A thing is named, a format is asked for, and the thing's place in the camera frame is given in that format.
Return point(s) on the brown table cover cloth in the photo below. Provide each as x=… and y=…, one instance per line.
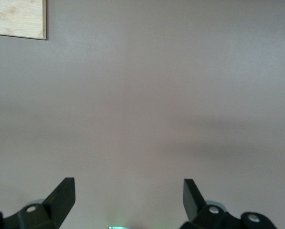
x=156, y=83

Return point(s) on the bamboo cutting board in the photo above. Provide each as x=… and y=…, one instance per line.
x=18, y=19

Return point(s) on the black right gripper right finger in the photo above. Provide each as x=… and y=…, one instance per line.
x=192, y=202

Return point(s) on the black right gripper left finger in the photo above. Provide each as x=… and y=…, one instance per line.
x=58, y=198

